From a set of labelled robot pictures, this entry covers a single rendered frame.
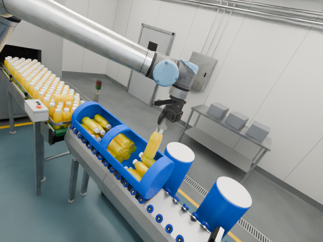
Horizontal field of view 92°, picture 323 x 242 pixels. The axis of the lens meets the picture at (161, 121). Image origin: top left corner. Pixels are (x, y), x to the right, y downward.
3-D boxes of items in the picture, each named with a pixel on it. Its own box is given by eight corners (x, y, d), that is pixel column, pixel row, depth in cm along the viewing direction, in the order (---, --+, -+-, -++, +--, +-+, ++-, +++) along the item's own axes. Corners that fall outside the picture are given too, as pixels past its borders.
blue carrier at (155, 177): (141, 208, 96) (151, 178, 82) (71, 133, 135) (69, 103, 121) (167, 182, 117) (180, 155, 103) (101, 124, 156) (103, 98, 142)
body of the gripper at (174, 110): (171, 124, 76) (181, 101, 71) (158, 115, 80) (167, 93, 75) (179, 121, 82) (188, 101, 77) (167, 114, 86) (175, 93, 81)
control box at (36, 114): (33, 122, 123) (33, 110, 118) (24, 110, 132) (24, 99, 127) (48, 120, 131) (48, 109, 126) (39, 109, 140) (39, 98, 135)
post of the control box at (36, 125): (36, 196, 170) (34, 116, 129) (35, 193, 172) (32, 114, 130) (41, 194, 173) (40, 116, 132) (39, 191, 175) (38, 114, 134)
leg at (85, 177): (81, 197, 185) (88, 156, 159) (79, 193, 188) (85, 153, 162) (86, 194, 190) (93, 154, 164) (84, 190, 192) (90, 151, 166)
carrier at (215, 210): (205, 270, 147) (201, 237, 173) (258, 213, 111) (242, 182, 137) (177, 262, 145) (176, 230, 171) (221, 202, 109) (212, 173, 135)
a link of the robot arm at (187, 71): (177, 56, 73) (196, 63, 75) (168, 82, 78) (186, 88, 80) (182, 58, 64) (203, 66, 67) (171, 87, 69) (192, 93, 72)
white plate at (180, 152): (179, 139, 165) (179, 140, 165) (161, 145, 145) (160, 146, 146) (200, 156, 149) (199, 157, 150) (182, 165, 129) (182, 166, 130)
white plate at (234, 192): (258, 211, 111) (257, 212, 111) (243, 181, 136) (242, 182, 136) (222, 200, 109) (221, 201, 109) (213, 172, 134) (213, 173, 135)
